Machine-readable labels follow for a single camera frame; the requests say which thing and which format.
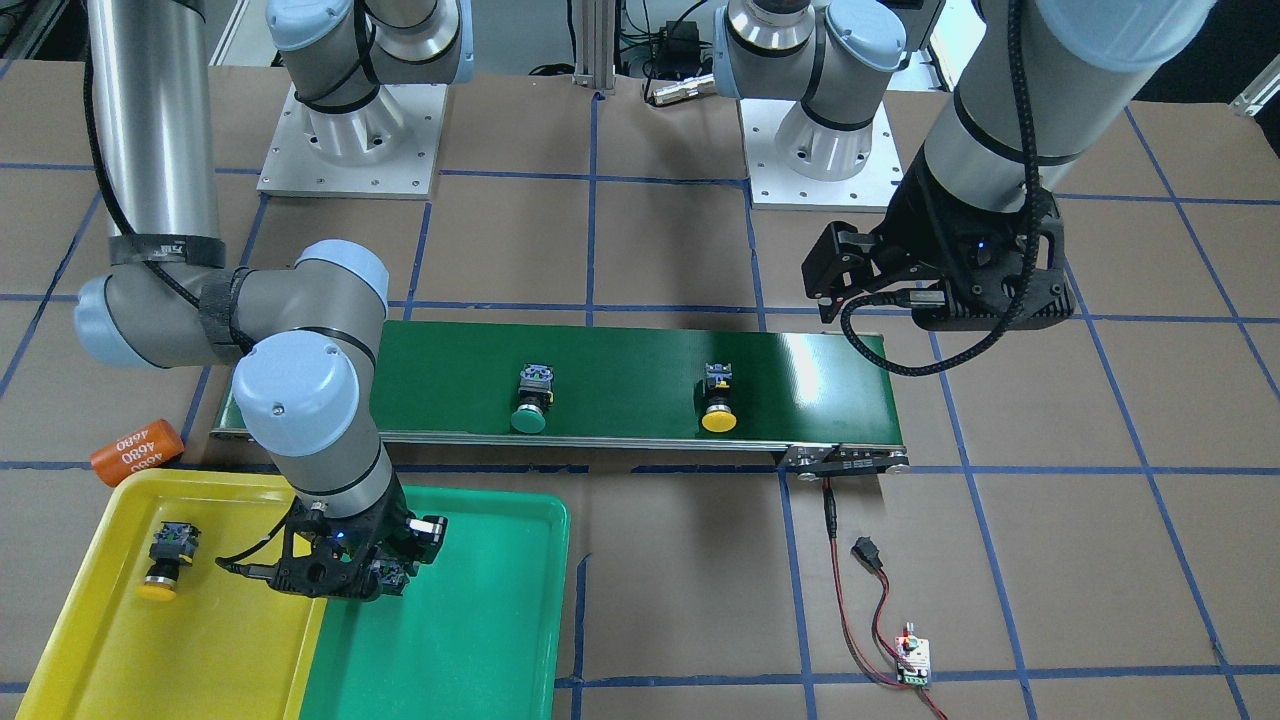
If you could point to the yellow mushroom push button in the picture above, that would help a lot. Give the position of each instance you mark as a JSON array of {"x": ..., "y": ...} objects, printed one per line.
[{"x": 174, "y": 546}]

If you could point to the orange bottle with white numbers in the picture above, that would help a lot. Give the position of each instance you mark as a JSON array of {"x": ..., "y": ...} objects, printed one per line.
[{"x": 144, "y": 448}]

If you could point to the green plastic tray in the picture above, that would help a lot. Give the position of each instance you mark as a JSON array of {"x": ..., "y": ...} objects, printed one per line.
[{"x": 473, "y": 636}]

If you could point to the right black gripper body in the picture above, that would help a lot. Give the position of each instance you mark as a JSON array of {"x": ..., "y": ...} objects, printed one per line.
[{"x": 404, "y": 531}]

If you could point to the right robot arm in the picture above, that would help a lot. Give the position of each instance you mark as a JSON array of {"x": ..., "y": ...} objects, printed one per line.
[{"x": 302, "y": 342}]

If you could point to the silver cable connector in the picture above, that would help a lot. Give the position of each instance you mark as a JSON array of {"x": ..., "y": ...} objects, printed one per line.
[{"x": 681, "y": 91}]

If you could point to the green conveyor belt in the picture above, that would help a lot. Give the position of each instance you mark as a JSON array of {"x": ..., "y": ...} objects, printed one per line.
[{"x": 810, "y": 399}]

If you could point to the yellow plastic tray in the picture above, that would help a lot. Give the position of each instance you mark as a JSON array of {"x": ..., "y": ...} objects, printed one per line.
[{"x": 224, "y": 647}]

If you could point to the aluminium frame post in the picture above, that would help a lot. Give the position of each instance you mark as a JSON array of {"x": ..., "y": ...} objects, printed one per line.
[{"x": 595, "y": 25}]

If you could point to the green push button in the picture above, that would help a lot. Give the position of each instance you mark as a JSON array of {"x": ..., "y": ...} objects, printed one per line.
[
  {"x": 392, "y": 575},
  {"x": 534, "y": 396}
]

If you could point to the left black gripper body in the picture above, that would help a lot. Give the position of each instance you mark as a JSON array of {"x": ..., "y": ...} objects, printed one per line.
[{"x": 918, "y": 228}]

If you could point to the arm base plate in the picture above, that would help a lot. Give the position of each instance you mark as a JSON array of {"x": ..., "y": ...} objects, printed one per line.
[
  {"x": 386, "y": 150},
  {"x": 794, "y": 164}
]

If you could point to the small controller circuit board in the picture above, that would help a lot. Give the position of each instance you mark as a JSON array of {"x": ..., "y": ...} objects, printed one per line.
[{"x": 912, "y": 658}]

